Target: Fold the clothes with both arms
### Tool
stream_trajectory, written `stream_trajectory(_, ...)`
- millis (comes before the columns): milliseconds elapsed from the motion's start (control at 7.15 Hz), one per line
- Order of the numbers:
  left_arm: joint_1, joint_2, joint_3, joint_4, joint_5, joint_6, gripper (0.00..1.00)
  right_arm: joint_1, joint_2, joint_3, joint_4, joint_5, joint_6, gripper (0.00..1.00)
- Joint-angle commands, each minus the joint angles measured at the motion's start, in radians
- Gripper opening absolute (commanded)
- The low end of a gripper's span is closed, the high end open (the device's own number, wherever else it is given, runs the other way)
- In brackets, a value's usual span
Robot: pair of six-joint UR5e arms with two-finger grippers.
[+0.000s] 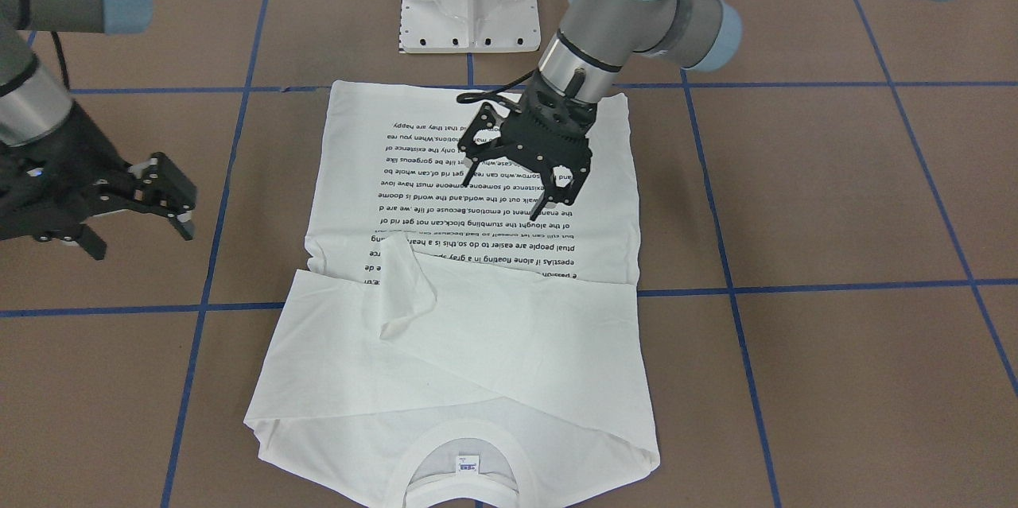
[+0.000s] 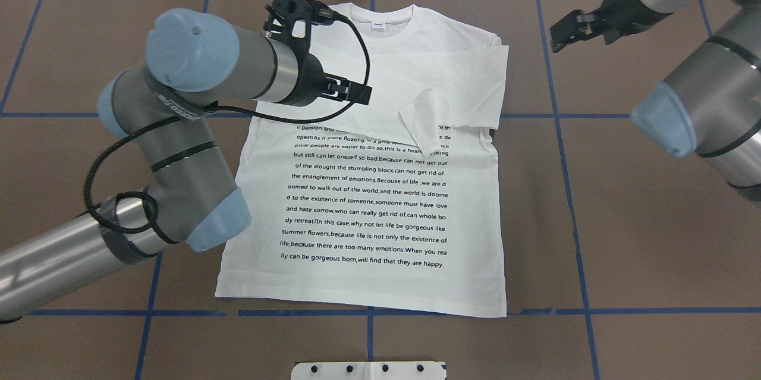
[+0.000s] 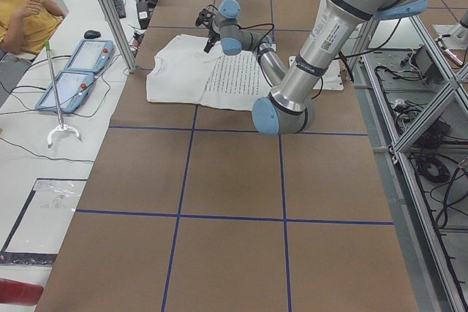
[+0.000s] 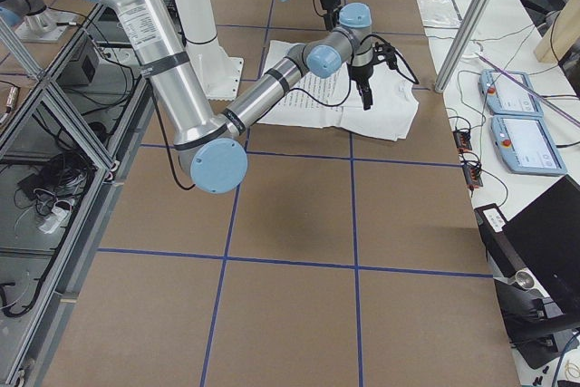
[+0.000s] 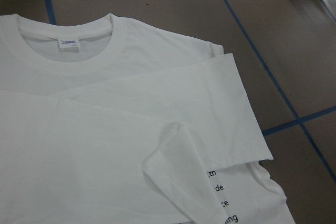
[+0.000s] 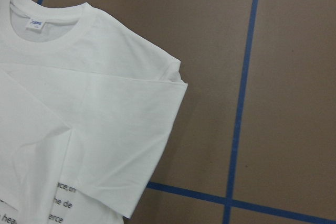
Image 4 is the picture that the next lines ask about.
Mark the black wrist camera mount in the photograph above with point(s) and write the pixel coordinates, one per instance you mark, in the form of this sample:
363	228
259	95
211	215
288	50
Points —
385	53

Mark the black laptop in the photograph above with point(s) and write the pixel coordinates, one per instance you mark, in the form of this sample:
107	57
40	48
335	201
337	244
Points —
545	234

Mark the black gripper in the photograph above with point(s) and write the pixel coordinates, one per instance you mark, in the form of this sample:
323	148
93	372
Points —
362	73
327	3

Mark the aluminium frame post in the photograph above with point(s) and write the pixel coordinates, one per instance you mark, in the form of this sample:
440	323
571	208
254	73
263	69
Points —
473	15

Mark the white power strip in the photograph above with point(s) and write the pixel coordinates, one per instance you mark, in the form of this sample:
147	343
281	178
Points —
59	212

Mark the small metal cup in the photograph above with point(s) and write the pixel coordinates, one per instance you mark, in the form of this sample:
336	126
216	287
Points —
524	280

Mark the lower blue teach pendant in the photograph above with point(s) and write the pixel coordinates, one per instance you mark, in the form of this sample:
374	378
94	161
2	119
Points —
525	146

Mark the black box with white label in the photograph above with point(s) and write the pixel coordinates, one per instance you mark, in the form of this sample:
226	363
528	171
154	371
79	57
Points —
491	221

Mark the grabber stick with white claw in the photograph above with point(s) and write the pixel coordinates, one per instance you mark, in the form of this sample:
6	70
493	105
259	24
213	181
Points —
531	92

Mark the clear plastic sheet on desk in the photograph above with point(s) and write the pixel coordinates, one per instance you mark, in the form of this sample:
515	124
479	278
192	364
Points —
442	14

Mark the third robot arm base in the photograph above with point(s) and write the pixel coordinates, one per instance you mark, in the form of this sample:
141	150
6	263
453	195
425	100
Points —
34	22

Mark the upper blue teach pendant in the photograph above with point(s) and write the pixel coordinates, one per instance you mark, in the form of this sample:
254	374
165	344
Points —
503	97

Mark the white long-sleeve printed shirt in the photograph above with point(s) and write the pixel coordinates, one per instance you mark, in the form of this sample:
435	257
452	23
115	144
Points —
315	102

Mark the orange black connector board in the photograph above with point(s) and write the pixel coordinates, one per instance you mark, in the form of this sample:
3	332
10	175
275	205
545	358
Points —
462	140

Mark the blue teach pendant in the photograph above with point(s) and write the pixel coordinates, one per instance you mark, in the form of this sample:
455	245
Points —
503	97
525	146

